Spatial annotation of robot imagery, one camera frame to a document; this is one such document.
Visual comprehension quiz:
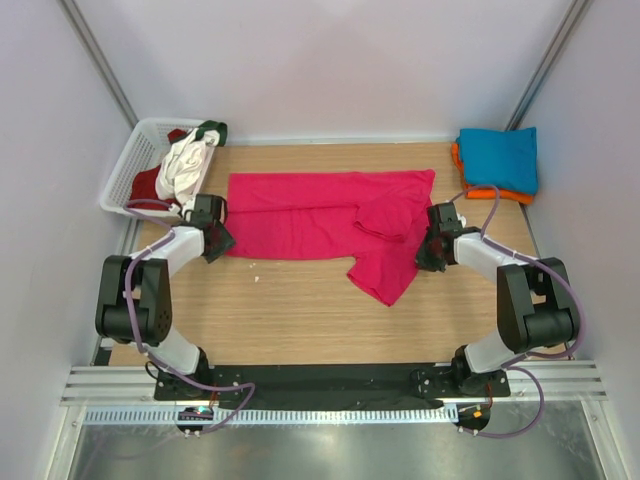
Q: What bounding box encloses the pink t shirt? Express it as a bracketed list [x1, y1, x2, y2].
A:
[226, 169, 436, 306]

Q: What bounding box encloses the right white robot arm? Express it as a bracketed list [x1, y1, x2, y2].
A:
[415, 202, 582, 396]

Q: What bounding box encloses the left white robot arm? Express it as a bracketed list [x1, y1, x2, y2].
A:
[95, 194, 235, 400]

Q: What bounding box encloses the folded orange t shirt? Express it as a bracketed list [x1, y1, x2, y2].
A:
[451, 143, 534, 205]

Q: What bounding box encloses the white green t shirt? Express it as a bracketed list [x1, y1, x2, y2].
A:
[155, 120, 228, 205]

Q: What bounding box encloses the dark red t shirt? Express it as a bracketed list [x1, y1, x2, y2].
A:
[125, 152, 179, 211]

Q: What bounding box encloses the folded blue t shirt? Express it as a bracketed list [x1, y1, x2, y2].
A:
[457, 127, 539, 195]

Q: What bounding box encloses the white plastic basket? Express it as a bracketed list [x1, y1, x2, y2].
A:
[100, 118, 214, 222]

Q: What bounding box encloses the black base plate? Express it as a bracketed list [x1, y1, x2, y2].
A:
[152, 360, 511, 412]

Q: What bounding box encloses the aluminium frame rail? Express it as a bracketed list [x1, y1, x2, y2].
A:
[61, 359, 608, 405]

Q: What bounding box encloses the white slotted cable duct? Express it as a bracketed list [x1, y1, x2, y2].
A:
[83, 404, 458, 426]

